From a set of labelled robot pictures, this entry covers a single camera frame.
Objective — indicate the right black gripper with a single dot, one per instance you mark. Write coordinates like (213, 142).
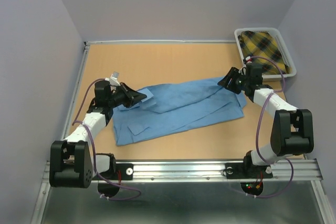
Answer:
(232, 73)

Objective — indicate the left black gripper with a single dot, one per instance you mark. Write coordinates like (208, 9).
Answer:
(133, 97)

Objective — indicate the light blue long sleeve shirt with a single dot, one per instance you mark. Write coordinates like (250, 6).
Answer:
(174, 108)

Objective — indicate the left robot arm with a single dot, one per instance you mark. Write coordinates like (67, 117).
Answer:
(71, 164)

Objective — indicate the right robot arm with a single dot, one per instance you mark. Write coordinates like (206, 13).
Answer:
(292, 128)

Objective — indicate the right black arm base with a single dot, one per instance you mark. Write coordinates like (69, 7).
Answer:
(234, 170)

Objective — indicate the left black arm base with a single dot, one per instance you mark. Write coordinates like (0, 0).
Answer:
(123, 171)

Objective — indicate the yellow plaid shirt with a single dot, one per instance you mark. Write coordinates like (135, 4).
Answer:
(262, 44)

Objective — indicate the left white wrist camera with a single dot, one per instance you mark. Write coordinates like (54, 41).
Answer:
(113, 79)

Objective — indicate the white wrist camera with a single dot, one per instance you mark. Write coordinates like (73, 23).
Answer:
(113, 79)
(246, 61)

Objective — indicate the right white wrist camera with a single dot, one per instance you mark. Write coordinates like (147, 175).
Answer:
(246, 61)

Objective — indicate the aluminium mounting rail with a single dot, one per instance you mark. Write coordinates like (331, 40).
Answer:
(188, 171)

